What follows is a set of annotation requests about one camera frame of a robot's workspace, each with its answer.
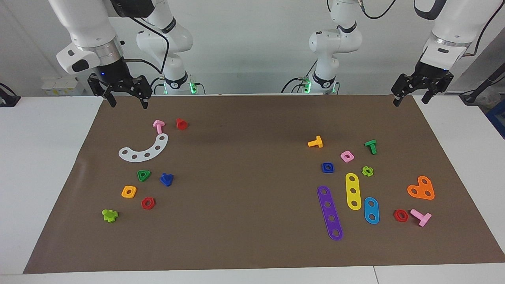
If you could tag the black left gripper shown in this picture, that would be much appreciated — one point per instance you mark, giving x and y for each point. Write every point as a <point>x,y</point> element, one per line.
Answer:
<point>432,75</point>

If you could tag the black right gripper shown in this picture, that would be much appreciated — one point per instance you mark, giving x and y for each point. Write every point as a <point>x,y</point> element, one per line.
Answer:
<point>114,77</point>

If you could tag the blue plastic bolt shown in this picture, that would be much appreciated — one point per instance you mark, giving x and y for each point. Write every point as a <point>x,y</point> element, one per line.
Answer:
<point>166,180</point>

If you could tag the blue square plastic nut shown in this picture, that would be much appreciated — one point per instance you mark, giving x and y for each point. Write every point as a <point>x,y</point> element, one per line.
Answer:
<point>323,170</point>

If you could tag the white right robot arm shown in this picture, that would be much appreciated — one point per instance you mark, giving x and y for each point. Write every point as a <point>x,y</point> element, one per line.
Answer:
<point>85,23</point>

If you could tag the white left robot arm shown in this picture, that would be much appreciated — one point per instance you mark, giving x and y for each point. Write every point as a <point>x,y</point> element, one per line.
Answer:
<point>335,41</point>

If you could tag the black stand pole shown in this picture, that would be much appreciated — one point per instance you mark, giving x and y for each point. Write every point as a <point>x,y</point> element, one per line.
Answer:
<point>471,96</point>

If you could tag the pink plastic bolt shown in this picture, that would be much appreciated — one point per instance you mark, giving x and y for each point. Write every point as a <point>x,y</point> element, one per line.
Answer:
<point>423,219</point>
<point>159,127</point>

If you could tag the white power strip box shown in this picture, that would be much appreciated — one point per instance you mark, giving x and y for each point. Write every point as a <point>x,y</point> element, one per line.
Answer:
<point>63,86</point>

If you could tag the red plastic bolt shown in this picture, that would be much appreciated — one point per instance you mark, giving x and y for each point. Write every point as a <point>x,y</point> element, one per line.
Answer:
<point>181,124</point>

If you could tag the white curved five-hole plate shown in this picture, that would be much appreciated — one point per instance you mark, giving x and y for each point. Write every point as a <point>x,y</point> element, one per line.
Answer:
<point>141,156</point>

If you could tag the dark green plastic bolt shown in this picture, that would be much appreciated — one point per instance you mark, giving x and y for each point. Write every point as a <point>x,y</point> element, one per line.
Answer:
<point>371,146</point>

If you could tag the blue crate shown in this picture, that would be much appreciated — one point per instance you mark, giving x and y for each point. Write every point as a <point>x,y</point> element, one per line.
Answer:
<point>498,116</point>

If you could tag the green triangular plastic nut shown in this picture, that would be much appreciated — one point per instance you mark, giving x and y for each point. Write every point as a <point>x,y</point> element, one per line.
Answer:
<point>147,172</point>

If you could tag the pink square plastic nut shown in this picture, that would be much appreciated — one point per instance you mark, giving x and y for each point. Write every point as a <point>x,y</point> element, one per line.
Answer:
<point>351,154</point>

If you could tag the lime cross-shaped plastic nut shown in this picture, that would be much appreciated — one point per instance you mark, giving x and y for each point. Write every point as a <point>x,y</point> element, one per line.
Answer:
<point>371,172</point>

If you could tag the orange three-hole plastic plate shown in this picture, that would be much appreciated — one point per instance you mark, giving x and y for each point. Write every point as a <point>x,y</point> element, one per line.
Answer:
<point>421,189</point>

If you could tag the orange square plastic nut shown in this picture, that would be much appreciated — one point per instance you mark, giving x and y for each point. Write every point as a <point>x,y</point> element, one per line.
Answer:
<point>123,194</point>

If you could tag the black table clamp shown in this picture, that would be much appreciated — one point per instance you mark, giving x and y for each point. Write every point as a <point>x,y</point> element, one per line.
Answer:
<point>8,100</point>

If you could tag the red hexagonal plastic nut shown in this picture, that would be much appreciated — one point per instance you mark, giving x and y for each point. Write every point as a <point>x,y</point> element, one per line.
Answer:
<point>143,204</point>
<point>395,216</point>

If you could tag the yellow three-hole plastic strip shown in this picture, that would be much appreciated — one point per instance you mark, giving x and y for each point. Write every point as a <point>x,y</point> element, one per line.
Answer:
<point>353,185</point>

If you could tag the orange plastic bolt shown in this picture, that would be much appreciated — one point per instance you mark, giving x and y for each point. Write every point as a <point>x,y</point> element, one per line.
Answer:
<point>315,142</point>

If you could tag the lime green plastic bolt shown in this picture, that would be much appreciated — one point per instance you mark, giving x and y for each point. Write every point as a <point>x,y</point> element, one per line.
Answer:
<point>109,215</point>

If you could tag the blue two-hole plastic strip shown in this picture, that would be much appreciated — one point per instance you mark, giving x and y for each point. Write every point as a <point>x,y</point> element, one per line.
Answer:
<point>371,210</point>

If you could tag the purple four-hole plastic strip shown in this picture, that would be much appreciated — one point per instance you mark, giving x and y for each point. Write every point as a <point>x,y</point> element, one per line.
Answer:
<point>330,212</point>

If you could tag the large brown table mat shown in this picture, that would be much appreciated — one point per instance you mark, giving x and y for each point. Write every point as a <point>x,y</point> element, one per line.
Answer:
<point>252,221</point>

